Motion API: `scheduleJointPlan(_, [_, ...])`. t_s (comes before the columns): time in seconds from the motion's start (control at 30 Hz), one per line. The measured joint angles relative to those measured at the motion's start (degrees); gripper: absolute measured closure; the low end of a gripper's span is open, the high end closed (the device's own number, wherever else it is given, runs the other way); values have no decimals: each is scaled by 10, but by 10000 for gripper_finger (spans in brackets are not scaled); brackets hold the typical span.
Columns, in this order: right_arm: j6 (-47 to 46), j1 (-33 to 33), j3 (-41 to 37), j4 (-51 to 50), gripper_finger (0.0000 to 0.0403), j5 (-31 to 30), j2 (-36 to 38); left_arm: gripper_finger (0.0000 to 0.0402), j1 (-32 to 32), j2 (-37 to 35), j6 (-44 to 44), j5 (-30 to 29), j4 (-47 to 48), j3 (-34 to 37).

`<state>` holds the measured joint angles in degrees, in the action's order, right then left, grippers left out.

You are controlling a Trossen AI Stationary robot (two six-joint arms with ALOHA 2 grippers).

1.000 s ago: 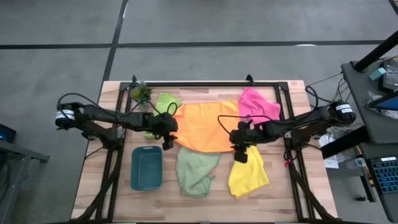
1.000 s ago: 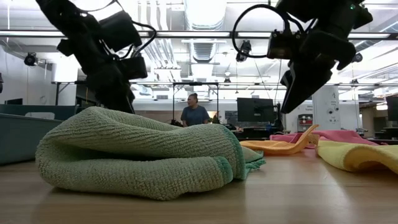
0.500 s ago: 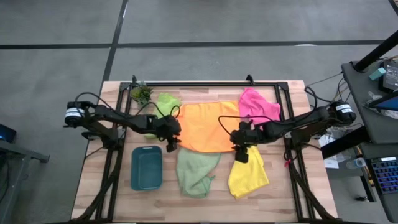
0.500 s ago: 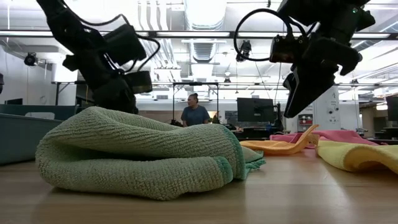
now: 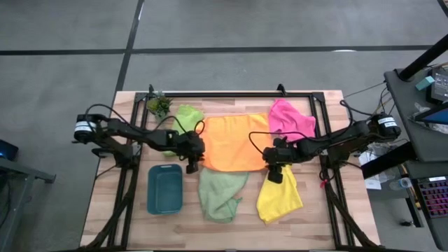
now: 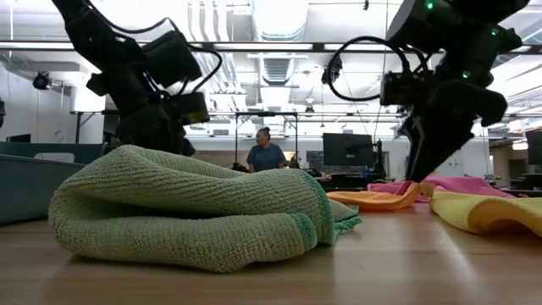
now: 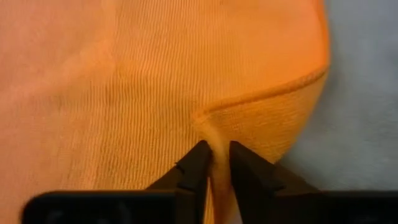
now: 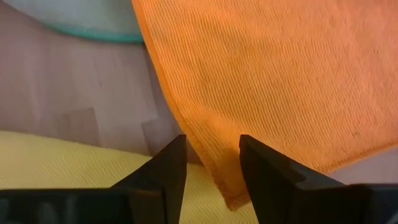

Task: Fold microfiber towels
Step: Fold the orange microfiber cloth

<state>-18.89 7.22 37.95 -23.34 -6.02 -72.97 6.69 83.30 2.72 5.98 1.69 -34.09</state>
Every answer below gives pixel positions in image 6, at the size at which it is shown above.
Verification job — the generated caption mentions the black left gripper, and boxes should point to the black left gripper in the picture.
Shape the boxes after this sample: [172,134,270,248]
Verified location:
[115,103,197,158]

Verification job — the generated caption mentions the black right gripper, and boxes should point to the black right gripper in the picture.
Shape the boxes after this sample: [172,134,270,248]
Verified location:
[399,77,509,184]

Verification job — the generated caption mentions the orange microfiber towel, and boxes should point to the orange microfiber towel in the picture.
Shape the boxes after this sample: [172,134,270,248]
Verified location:
[325,181,435,212]

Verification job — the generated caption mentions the pale green teal-edged towel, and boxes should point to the pale green teal-edged towel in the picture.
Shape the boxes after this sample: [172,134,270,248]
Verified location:
[47,144,363,274]

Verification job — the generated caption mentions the pink microfiber towel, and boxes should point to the pink microfiber towel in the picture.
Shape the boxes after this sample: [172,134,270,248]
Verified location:
[367,176,517,203]

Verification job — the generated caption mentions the yellow microfiber towel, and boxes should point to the yellow microfiber towel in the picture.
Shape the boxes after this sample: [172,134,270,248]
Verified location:
[428,190,542,239]

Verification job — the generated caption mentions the white building column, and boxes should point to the white building column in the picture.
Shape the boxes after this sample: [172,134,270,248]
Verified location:
[435,126,466,179]

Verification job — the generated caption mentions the black background shelf rack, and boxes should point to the black background shelf rack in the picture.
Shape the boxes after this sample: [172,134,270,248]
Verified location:
[75,108,119,147]

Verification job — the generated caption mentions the black ceiling spotlight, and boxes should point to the black ceiling spotlight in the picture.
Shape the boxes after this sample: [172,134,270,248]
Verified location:
[32,70,53,91]
[320,54,343,86]

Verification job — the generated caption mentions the person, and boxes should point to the person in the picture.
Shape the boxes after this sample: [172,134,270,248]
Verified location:
[246,126,288,174]

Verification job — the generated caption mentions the teal plastic bin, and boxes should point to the teal plastic bin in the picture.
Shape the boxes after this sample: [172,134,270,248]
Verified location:
[0,141,107,225]

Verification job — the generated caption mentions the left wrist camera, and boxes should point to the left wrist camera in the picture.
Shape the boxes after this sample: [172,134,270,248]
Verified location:
[168,91,212,126]

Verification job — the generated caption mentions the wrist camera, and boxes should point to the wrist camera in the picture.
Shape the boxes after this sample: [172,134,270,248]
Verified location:
[168,91,212,126]
[379,69,435,107]

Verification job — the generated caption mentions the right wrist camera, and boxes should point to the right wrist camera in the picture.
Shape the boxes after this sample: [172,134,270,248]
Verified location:
[379,69,435,107]

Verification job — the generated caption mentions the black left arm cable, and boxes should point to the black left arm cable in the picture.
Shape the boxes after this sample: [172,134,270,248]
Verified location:
[84,0,224,95]

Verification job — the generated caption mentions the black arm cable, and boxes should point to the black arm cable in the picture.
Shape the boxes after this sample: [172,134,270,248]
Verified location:
[84,0,224,95]
[325,35,424,103]

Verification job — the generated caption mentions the black background robot frame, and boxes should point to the black background robot frame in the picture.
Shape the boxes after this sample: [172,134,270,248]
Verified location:
[234,111,300,171]

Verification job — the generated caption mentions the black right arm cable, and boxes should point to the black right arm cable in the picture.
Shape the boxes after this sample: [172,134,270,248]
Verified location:
[325,35,424,103]

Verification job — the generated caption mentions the silver ventilation duct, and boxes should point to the silver ventilation duct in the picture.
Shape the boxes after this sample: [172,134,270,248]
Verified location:
[250,0,310,86]

